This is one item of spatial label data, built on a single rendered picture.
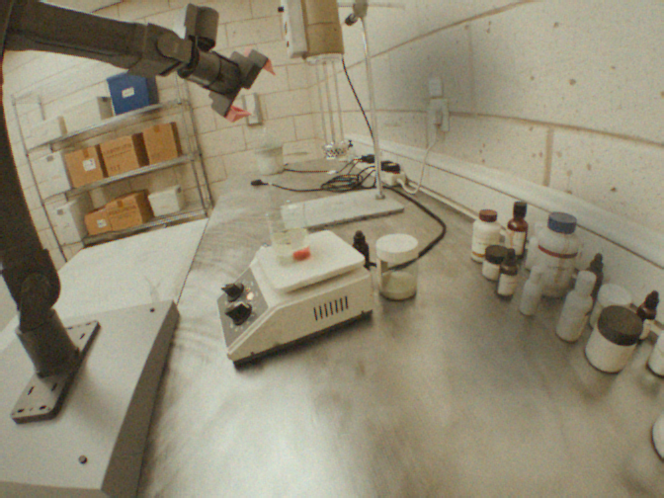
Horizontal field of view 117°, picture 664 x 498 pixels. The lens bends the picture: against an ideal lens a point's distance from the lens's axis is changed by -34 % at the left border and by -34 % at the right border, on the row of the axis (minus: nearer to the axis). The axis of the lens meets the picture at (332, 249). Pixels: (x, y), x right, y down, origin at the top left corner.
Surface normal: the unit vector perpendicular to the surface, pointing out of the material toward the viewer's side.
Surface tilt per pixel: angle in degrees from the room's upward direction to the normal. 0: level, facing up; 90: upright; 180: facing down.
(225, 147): 90
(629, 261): 90
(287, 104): 90
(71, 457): 4
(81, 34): 91
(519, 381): 0
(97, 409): 4
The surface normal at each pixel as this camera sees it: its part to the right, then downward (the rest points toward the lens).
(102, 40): 0.80, 0.17
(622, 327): -0.12, -0.89
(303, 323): 0.41, 0.36
